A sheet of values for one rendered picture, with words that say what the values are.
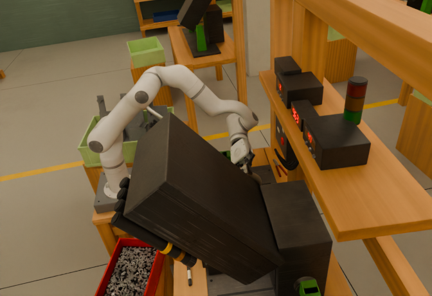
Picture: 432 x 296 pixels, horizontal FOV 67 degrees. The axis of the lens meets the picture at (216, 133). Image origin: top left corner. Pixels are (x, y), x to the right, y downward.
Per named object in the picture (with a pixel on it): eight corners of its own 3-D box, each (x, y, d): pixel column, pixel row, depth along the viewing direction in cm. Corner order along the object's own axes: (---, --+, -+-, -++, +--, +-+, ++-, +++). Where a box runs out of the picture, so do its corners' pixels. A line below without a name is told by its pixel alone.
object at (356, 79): (350, 99, 89) (353, 84, 87) (343, 91, 93) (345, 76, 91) (368, 96, 89) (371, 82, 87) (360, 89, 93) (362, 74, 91)
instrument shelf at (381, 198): (337, 243, 74) (339, 231, 72) (258, 79, 149) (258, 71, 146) (443, 228, 75) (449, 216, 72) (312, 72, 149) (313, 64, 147)
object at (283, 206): (276, 304, 123) (277, 249, 104) (260, 239, 149) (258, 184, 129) (324, 298, 124) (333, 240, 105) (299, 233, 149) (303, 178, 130)
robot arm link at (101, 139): (111, 141, 174) (99, 161, 160) (92, 128, 170) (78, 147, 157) (168, 82, 149) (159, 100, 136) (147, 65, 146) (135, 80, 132)
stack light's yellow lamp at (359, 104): (348, 113, 92) (350, 99, 89) (341, 105, 96) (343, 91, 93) (366, 111, 92) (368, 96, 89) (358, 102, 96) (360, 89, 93)
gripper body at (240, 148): (225, 145, 149) (229, 165, 142) (241, 132, 144) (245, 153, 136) (238, 150, 153) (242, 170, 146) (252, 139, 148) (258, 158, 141)
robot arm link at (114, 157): (98, 168, 171) (84, 131, 157) (111, 147, 186) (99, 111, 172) (119, 169, 169) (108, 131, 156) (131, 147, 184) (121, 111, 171)
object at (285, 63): (283, 88, 126) (283, 71, 122) (274, 73, 138) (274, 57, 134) (301, 86, 126) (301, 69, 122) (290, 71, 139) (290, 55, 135)
